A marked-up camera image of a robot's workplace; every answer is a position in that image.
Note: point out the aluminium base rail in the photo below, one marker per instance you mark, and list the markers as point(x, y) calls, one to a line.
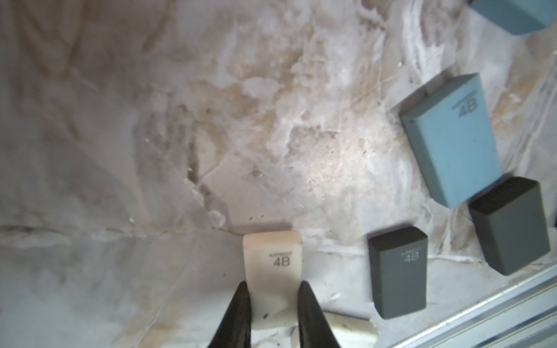
point(523, 315)

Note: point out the black eraser bottom middle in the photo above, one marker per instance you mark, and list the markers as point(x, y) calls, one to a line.
point(510, 224)

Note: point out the black eraser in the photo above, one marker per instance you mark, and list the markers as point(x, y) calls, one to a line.
point(510, 224)
point(398, 262)

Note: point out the white eraser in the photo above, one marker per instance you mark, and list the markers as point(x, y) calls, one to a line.
point(273, 270)

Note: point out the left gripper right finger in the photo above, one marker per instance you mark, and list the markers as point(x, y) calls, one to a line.
point(314, 331)

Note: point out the black eraser bottom left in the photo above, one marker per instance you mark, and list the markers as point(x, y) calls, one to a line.
point(398, 262)

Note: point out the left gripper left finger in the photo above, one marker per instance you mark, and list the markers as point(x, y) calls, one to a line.
point(234, 330)

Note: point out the blue eraser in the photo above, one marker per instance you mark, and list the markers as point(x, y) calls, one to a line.
point(453, 141)
point(517, 17)

